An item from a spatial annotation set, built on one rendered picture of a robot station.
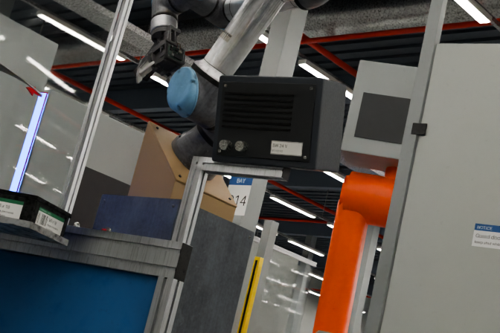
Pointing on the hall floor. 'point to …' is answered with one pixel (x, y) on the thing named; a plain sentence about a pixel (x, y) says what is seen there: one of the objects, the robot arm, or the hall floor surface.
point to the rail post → (164, 305)
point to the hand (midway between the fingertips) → (158, 96)
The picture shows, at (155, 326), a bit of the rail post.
